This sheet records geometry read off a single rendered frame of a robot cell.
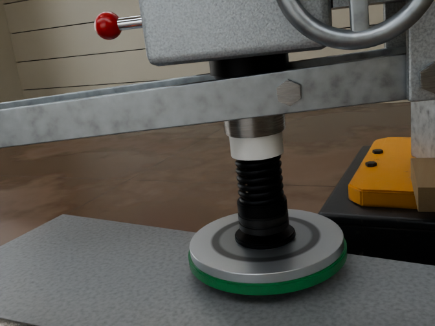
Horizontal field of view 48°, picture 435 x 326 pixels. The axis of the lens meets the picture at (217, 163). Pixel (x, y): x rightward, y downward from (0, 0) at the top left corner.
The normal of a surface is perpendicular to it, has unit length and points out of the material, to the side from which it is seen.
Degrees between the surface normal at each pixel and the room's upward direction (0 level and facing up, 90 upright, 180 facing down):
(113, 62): 90
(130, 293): 0
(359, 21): 90
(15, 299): 0
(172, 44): 90
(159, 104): 90
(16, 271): 0
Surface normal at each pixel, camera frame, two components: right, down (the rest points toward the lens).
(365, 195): -0.43, 0.29
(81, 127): -0.18, 0.28
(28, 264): -0.11, -0.96
